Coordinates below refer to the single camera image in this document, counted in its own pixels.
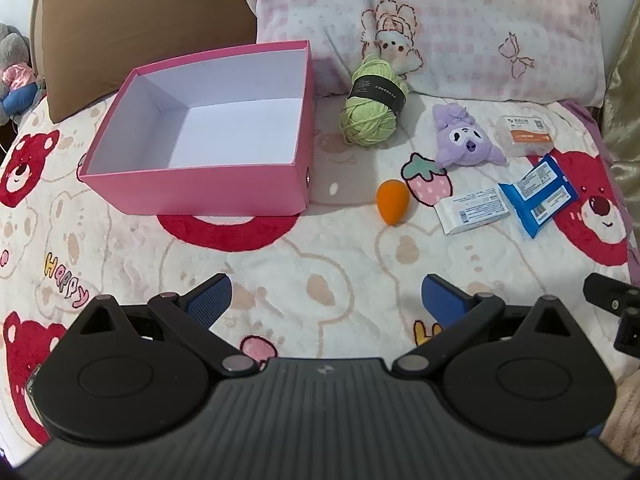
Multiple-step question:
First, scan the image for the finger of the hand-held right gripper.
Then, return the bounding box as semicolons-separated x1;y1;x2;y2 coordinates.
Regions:
582;273;640;356

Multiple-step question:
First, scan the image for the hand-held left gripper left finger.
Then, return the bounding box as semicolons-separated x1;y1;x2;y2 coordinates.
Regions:
66;274;261;377

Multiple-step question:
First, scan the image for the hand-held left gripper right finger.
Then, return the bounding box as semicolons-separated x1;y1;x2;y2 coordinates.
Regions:
392;274;587;377

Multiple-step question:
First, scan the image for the white wipes packet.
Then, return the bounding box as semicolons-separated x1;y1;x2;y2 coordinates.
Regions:
434;186;511;236

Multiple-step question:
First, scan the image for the orange makeup sponge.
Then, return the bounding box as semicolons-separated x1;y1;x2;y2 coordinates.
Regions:
376;180;411;226

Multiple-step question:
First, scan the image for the pink cardboard box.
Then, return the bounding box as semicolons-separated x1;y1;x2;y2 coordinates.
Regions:
76;40;315;217

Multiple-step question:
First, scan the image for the blue wipes packet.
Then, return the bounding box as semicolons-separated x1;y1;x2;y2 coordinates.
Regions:
498;153;580;239

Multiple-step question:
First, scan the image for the clear packet with orange label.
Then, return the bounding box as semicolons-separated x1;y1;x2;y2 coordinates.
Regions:
496;115;556;158

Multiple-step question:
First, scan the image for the person's right forearm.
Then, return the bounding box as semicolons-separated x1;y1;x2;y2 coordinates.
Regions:
611;374;640;467

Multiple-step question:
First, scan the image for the printed bear blanket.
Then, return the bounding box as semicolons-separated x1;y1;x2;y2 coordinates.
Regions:
0;92;640;461

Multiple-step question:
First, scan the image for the gold curtain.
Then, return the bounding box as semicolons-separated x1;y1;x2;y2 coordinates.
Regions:
600;20;640;261

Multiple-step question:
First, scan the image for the purple plush toy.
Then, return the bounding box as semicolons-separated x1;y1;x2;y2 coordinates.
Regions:
432;102;507;170

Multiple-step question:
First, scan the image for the green yarn ball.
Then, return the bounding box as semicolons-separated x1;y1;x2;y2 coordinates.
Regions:
340;52;410;147

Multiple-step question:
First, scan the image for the pink checkered pillow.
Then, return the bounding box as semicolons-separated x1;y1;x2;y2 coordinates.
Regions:
227;0;607;108

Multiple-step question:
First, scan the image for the brown pillow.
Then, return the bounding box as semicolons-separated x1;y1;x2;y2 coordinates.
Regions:
40;0;258;123

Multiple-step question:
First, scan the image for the grey plush toy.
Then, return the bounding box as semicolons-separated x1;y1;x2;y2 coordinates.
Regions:
0;22;46;123

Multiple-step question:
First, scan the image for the beige headboard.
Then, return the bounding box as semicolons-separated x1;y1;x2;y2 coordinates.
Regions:
29;0;66;63

